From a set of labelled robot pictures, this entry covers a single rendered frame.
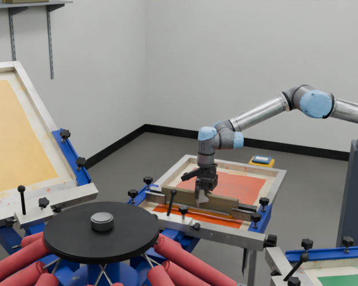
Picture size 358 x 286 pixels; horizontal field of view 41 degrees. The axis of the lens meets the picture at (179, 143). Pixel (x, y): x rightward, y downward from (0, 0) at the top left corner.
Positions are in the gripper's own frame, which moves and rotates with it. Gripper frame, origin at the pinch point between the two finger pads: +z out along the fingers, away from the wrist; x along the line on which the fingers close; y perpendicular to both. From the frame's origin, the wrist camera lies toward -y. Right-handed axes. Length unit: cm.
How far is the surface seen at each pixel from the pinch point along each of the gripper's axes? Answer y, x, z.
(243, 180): 9.6, 45.5, 4.9
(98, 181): -171, 200, 101
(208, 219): 6.1, -3.9, 5.2
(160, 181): -26.5, 18.1, 2.0
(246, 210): 21.3, 2.2, 0.0
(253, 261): 14, 76, 72
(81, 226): -5, -87, -31
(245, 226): 22.6, -3.3, 5.1
